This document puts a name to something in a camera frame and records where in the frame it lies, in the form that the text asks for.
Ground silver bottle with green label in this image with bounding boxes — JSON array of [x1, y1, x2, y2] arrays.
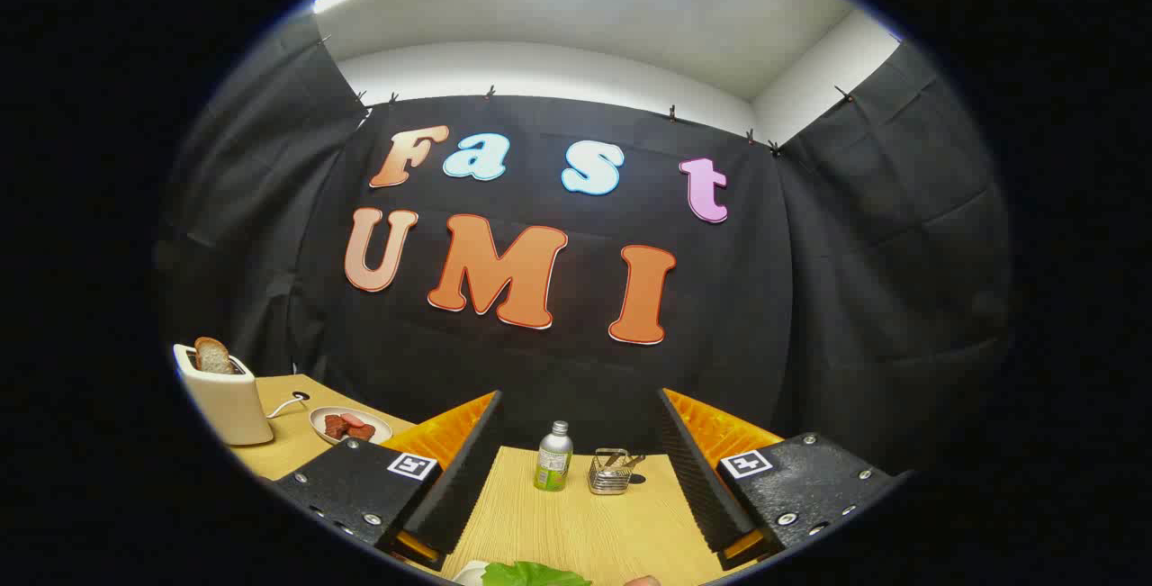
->
[[534, 420, 574, 491]]

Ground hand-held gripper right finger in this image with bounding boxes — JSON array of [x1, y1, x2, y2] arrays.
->
[[657, 388, 910, 571]]

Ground white toaster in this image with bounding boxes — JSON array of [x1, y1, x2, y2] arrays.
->
[[173, 343, 275, 446]]

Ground green lettuce leaf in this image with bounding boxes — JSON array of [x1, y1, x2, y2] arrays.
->
[[481, 562, 590, 586]]

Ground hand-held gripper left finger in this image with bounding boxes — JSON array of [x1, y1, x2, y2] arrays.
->
[[268, 391, 503, 571]]

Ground round white plate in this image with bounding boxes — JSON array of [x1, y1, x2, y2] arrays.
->
[[310, 407, 393, 446]]

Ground toasted bread slice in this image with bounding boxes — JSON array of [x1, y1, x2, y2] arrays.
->
[[194, 337, 237, 375]]

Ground metal wire basket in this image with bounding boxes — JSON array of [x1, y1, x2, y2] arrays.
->
[[589, 448, 635, 496]]

